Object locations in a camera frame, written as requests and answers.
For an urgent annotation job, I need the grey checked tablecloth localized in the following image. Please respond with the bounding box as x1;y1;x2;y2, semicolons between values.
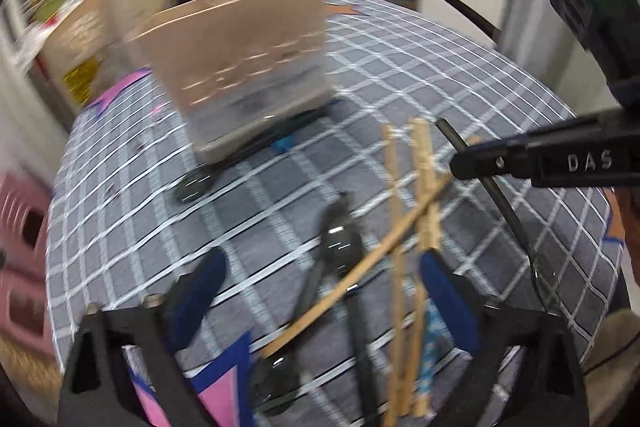
45;0;631;427

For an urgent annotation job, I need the pink plastic stool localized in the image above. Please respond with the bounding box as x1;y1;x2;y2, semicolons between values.
0;172;53;358

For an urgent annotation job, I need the beige basket cart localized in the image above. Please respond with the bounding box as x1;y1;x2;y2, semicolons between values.
37;0;176;112

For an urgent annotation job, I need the beige plastic utensil container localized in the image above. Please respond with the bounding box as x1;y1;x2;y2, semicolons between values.
125;0;336;165

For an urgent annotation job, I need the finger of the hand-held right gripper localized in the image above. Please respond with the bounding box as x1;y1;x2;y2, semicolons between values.
449;107;640;188

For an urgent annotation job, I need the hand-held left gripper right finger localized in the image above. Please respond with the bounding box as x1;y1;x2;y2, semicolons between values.
420;252;591;427

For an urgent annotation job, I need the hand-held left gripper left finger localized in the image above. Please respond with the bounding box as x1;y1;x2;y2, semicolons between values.
57;249;231;427

